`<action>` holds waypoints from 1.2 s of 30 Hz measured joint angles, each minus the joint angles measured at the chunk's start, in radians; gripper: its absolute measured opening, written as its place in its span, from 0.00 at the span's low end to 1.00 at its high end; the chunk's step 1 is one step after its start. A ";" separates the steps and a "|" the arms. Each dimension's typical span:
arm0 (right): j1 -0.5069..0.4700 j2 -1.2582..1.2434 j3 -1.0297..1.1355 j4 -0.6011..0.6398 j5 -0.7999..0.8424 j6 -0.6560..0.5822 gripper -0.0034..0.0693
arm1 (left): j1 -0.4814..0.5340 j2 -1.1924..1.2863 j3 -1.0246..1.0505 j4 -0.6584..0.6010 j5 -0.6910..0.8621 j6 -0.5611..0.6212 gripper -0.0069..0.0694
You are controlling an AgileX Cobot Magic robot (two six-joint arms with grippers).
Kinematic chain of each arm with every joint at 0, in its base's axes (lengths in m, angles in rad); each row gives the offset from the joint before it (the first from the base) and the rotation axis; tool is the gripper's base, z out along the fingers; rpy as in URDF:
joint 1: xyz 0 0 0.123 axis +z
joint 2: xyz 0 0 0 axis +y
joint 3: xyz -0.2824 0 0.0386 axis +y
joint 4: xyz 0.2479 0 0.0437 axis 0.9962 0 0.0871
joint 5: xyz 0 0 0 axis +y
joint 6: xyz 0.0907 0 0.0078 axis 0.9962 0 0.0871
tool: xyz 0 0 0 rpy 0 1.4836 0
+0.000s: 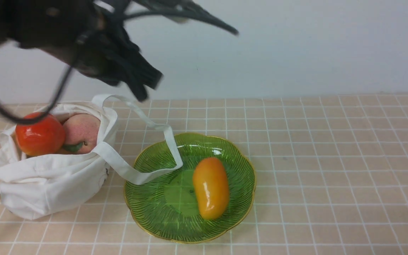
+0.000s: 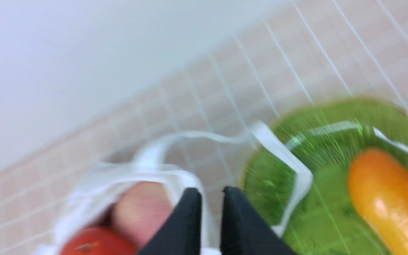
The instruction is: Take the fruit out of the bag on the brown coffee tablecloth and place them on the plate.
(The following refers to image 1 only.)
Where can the green plastic fruit plate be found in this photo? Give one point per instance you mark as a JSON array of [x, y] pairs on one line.
[[166, 207]]

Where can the yellow orange mango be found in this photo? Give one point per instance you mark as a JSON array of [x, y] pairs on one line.
[[211, 188]]

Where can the red apple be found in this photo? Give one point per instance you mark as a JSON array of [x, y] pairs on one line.
[[42, 138]]

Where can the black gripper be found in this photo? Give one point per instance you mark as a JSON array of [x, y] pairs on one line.
[[103, 50]]

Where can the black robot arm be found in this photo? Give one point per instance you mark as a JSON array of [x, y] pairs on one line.
[[63, 27]]

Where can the white cloth bag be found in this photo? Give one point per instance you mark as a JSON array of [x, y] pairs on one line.
[[32, 188]]

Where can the pink peach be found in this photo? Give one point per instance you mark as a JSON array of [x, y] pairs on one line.
[[81, 134]]

